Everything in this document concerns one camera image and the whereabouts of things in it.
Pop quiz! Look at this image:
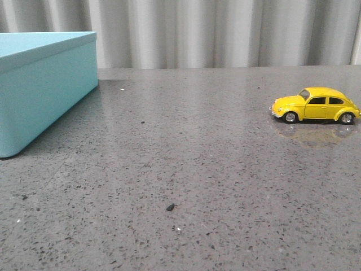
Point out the yellow toy beetle car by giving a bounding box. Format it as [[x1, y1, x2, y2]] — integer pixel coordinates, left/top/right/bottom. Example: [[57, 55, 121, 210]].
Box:
[[270, 87, 360, 125]]

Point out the light blue storage box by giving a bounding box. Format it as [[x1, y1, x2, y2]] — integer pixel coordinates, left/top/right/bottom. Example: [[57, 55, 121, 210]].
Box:
[[1, 32, 98, 158]]

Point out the small black debris piece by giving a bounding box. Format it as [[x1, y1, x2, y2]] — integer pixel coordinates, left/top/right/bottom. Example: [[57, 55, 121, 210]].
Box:
[[166, 203, 175, 211]]

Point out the white pleated curtain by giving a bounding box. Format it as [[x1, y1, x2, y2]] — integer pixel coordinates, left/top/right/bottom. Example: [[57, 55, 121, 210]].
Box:
[[1, 1, 360, 69]]

